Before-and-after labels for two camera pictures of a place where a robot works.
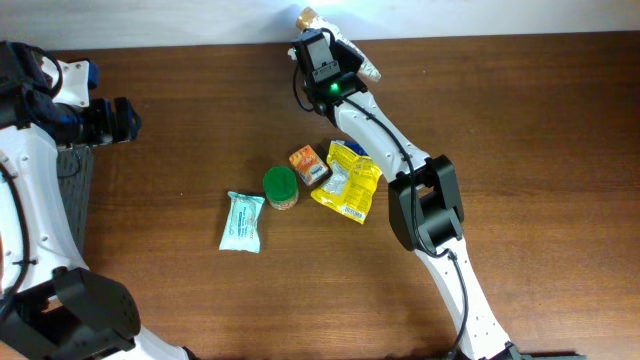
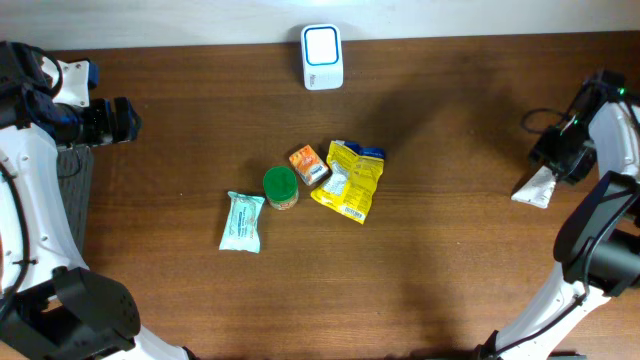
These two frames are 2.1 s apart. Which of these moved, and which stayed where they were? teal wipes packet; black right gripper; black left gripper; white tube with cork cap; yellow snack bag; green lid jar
Moved: white tube with cork cap; black right gripper
Stayed: green lid jar; yellow snack bag; black left gripper; teal wipes packet
